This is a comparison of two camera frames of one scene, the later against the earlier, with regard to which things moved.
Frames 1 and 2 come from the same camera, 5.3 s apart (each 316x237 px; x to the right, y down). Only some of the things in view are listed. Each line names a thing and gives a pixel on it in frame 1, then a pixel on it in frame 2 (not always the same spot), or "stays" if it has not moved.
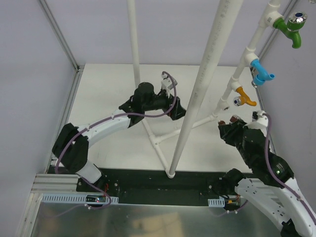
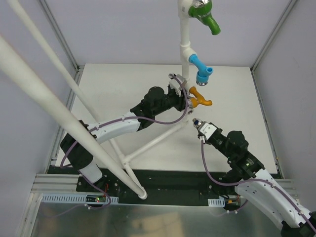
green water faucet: [295, 22] -> [201, 10]
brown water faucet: [234, 119] -> [197, 122]
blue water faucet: [262, 75] -> [202, 76]
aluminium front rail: [55, 182] stays
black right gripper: [235, 131] -> [211, 138]
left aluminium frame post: [78, 67] stays
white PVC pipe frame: [227, 14] -> [18, 68]
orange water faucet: [243, 99] -> [198, 99]
